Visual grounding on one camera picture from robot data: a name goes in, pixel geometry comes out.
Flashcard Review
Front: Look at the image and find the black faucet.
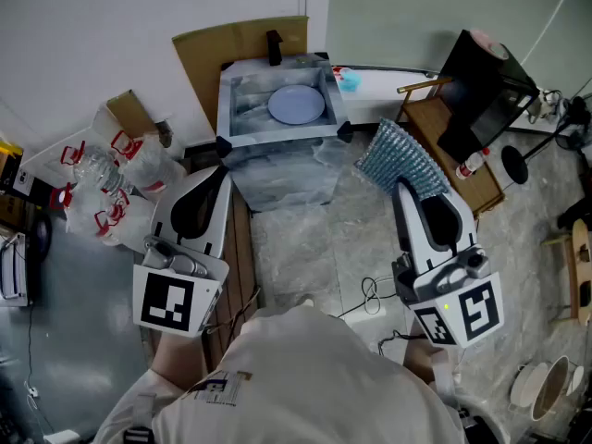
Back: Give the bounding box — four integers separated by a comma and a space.
265, 29, 284, 67

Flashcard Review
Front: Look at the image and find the wooden chair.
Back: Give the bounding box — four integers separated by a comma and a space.
396, 76, 506, 217

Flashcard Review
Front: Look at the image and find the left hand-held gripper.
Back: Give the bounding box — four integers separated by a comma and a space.
132, 165, 232, 339

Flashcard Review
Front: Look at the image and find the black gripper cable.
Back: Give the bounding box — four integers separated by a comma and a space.
377, 328, 429, 356
205, 286, 261, 337

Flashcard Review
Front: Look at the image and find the beige round bucket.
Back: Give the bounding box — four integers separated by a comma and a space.
530, 353, 574, 423

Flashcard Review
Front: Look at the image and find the wooden stool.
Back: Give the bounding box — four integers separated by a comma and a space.
541, 217, 592, 327

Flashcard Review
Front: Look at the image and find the person's left forearm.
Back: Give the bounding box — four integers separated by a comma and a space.
150, 326, 209, 393

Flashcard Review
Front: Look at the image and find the black standing fan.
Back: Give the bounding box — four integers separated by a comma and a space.
501, 92, 592, 185

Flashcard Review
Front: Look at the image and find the flat brown cardboard box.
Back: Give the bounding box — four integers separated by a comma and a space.
105, 89, 161, 141

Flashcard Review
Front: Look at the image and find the blue scrubbing cloth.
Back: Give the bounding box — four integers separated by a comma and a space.
353, 117, 450, 202

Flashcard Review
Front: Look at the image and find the white floor cable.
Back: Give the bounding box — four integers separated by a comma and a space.
360, 274, 399, 316

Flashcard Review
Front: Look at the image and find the white plug with cable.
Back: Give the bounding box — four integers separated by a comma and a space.
23, 302, 42, 401

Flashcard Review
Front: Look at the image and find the pale blue large plate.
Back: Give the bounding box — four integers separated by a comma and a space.
266, 84, 327, 127

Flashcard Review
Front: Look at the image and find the black cabinet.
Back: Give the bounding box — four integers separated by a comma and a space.
437, 29, 541, 165

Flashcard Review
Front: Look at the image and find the white basin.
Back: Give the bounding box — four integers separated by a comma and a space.
508, 361, 554, 413

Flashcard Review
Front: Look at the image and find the person's right forearm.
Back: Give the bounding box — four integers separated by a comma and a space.
401, 335, 452, 386

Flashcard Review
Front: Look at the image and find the wooden slat board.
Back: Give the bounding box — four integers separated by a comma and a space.
182, 154, 261, 372

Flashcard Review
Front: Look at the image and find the white box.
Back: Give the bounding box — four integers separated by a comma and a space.
20, 105, 122, 194

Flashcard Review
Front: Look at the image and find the white low platform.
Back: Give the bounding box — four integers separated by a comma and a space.
330, 65, 440, 124

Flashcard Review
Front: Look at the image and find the large brown cardboard sheet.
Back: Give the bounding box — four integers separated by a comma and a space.
171, 15, 309, 131

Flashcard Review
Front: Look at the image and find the blue bowl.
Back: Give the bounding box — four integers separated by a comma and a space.
339, 68, 363, 93

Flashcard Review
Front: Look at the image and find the steel sink unit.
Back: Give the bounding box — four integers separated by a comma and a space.
215, 51, 355, 213

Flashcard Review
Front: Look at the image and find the person's white shirt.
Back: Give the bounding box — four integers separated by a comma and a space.
94, 303, 468, 444

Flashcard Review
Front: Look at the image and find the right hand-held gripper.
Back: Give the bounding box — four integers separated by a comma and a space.
391, 178, 505, 349

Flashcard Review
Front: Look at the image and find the small bottle red label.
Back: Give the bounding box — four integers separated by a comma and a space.
455, 147, 491, 180

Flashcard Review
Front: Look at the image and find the pink white roll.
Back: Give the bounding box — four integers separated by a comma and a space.
469, 28, 510, 62

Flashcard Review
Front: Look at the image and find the yellow box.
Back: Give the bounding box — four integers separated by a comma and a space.
0, 139, 24, 191

